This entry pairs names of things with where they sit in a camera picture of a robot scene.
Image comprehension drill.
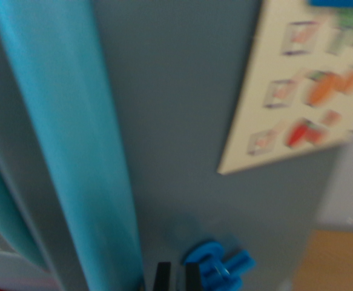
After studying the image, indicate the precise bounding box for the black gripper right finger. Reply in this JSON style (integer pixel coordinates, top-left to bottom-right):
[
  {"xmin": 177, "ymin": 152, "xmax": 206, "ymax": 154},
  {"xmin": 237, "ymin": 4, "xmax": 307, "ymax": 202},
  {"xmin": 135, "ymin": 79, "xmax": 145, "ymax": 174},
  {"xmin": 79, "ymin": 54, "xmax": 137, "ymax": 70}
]
[{"xmin": 185, "ymin": 263, "xmax": 202, "ymax": 291}]

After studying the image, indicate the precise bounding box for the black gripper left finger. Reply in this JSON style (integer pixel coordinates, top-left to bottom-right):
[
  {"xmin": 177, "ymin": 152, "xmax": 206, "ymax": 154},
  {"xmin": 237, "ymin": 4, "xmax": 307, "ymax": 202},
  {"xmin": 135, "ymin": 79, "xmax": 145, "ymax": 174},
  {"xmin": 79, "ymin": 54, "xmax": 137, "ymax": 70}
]
[{"xmin": 153, "ymin": 261, "xmax": 172, "ymax": 291}]

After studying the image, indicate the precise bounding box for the gray-blue fridge door with display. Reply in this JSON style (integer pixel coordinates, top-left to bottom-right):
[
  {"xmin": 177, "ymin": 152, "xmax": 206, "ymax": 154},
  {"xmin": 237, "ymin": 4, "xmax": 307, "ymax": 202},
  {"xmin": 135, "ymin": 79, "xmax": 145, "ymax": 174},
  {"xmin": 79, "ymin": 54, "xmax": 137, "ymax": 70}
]
[{"xmin": 0, "ymin": 209, "xmax": 59, "ymax": 291}]

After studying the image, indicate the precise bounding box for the blue clip without card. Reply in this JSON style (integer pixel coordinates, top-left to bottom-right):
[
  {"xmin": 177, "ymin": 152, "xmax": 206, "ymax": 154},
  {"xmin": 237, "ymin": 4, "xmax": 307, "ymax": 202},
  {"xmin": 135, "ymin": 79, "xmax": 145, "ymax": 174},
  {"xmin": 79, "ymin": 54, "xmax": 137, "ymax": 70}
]
[{"xmin": 183, "ymin": 240, "xmax": 257, "ymax": 291}]

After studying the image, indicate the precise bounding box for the cream checklist card with fruits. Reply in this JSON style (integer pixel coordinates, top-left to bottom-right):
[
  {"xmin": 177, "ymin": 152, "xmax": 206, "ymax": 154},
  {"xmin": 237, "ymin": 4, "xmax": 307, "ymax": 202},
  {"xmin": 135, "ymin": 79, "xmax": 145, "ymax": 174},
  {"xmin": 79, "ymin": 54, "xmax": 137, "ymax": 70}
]
[{"xmin": 217, "ymin": 0, "xmax": 353, "ymax": 176}]

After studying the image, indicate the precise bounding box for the blue clip holding card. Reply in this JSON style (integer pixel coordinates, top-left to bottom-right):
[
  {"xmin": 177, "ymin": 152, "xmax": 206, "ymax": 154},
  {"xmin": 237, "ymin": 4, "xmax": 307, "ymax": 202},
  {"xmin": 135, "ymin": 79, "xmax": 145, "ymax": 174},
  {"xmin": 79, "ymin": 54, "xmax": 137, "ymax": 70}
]
[{"xmin": 306, "ymin": 0, "xmax": 353, "ymax": 9}]

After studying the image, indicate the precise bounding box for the teal handle on card door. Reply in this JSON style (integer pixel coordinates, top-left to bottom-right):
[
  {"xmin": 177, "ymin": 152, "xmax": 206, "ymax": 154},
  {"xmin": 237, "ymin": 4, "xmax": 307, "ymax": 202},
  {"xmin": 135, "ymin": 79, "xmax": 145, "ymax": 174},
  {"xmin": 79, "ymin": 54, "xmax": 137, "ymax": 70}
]
[{"xmin": 0, "ymin": 0, "xmax": 144, "ymax": 291}]

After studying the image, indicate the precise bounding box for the teal handle on display door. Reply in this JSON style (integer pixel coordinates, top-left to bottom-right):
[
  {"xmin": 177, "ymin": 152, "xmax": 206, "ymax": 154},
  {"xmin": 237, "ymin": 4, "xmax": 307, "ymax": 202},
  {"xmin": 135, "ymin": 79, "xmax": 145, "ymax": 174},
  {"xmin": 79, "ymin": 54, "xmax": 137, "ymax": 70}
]
[{"xmin": 0, "ymin": 142, "xmax": 44, "ymax": 269}]

